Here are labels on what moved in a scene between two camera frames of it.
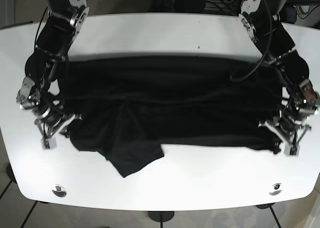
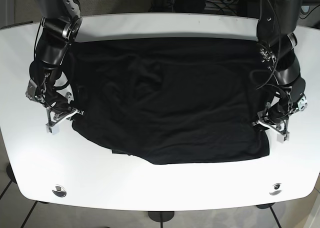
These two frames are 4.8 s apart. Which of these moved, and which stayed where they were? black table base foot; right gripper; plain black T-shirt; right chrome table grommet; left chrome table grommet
Moved: right gripper; plain black T-shirt
Stayed: black table base foot; left chrome table grommet; right chrome table grommet
